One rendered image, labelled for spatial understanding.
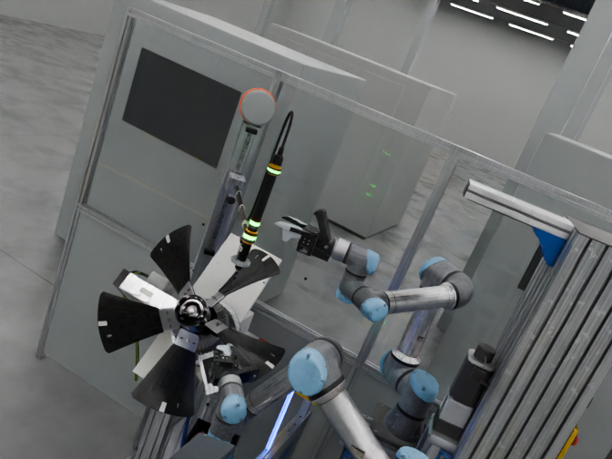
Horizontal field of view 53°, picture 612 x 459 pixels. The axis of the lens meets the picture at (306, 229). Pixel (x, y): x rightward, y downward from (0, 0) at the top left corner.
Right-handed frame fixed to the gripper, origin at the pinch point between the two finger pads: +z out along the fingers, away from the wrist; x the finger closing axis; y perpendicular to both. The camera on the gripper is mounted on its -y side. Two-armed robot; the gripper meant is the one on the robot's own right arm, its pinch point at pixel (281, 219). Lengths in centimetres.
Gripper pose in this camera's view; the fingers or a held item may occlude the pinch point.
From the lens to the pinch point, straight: 205.8
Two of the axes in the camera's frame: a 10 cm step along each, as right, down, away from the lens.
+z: -9.2, -3.8, 1.2
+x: 2.2, -2.3, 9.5
